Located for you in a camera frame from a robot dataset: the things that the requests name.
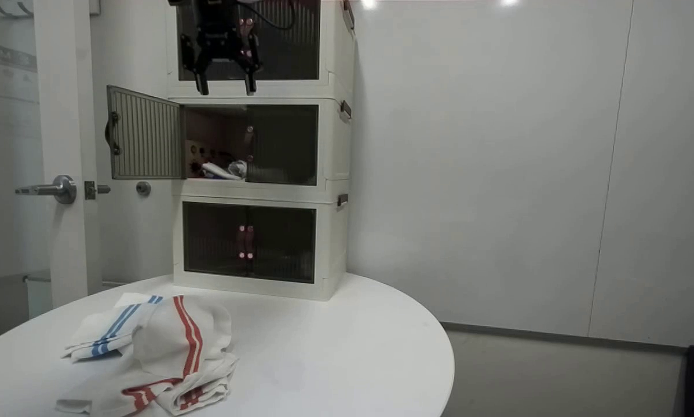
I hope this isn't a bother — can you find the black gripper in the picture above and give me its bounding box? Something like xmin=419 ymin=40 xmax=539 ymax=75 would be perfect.
xmin=178 ymin=0 xmax=262 ymax=96

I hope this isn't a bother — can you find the ribbed translucent cabinet door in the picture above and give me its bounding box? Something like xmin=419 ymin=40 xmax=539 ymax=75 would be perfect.
xmin=106 ymin=85 xmax=186 ymax=181
xmin=246 ymin=104 xmax=320 ymax=186
xmin=182 ymin=201 xmax=250 ymax=280
xmin=176 ymin=0 xmax=249 ymax=81
xmin=248 ymin=204 xmax=318 ymax=285
xmin=247 ymin=0 xmax=322 ymax=81

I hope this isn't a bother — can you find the white stacked storage cabinet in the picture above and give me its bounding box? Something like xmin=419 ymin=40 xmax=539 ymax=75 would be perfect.
xmin=105 ymin=0 xmax=357 ymax=302

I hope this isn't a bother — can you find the white room door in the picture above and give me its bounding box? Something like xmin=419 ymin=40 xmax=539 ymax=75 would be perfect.
xmin=32 ymin=0 xmax=104 ymax=309

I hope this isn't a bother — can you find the silver door latch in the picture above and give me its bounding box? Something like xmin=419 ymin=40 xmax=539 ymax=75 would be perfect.
xmin=83 ymin=180 xmax=112 ymax=201

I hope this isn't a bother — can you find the crumpled white cloth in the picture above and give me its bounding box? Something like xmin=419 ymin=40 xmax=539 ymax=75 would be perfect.
xmin=201 ymin=160 xmax=248 ymax=181

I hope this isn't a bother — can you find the red striped white towel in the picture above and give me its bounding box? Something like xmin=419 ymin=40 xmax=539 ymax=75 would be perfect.
xmin=56 ymin=295 xmax=239 ymax=417

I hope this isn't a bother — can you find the blue striped white towel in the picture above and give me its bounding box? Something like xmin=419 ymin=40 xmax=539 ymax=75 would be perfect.
xmin=61 ymin=292 xmax=166 ymax=363

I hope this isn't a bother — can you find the white bin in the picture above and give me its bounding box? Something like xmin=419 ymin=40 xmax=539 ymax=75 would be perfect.
xmin=23 ymin=271 xmax=53 ymax=320

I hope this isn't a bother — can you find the silver door lever handle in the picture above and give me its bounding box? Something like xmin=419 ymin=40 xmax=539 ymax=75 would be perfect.
xmin=14 ymin=175 xmax=78 ymax=205

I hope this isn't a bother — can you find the wall coat hook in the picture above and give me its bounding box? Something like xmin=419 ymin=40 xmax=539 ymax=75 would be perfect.
xmin=0 ymin=0 xmax=35 ymax=19

